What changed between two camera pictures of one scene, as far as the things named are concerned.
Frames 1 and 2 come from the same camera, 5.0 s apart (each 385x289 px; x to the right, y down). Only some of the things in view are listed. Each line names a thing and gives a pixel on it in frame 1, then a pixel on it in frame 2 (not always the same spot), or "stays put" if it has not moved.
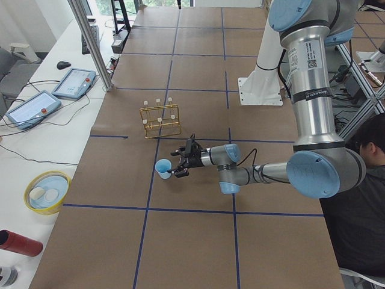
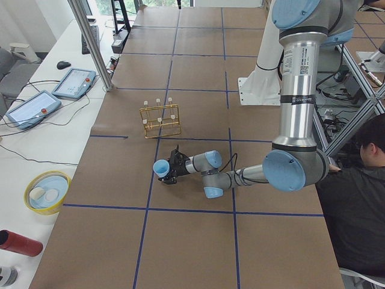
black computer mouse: (63, 64) stays put
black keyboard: (95, 31) stays put
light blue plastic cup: (162, 167) stays put
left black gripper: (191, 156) -> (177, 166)
